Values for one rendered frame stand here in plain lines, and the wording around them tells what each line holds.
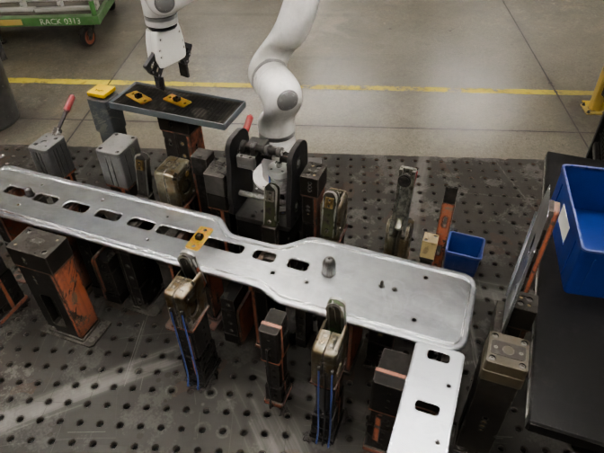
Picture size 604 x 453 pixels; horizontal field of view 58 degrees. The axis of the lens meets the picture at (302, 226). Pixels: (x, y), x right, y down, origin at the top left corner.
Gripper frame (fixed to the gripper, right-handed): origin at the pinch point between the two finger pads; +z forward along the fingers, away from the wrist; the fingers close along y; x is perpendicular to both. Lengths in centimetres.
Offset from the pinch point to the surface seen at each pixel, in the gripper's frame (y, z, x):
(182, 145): 3.8, 18.2, 3.7
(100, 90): 8.3, 6.6, -23.7
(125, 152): 20.8, 12.6, 0.1
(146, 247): 37.1, 22.7, 23.6
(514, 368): 24, 17, 109
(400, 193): 1, 8, 72
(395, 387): 35, 25, 91
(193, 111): 1.3, 6.7, 7.9
